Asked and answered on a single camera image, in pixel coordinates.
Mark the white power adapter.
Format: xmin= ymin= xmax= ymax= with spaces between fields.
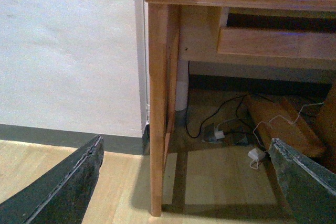
xmin=248 ymin=148 xmax=266 ymax=162

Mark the black cable on floor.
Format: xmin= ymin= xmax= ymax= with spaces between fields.
xmin=185 ymin=94 xmax=274 ymax=138

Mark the white charger cable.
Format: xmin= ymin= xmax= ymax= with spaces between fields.
xmin=248 ymin=102 xmax=325 ymax=171

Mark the wooden desk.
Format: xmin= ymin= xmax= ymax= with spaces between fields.
xmin=145 ymin=0 xmax=335 ymax=217

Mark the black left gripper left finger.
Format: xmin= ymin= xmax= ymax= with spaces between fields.
xmin=1 ymin=135 xmax=104 ymax=223

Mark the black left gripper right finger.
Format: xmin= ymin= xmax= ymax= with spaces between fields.
xmin=268 ymin=138 xmax=335 ymax=223

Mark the floor power socket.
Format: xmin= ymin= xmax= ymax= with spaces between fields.
xmin=202 ymin=123 xmax=223 ymax=144

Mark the wooden pull-out keyboard tray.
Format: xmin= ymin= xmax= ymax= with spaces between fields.
xmin=217 ymin=27 xmax=335 ymax=59

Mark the white plug in socket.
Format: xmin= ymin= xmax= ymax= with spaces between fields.
xmin=214 ymin=130 xmax=225 ymax=141

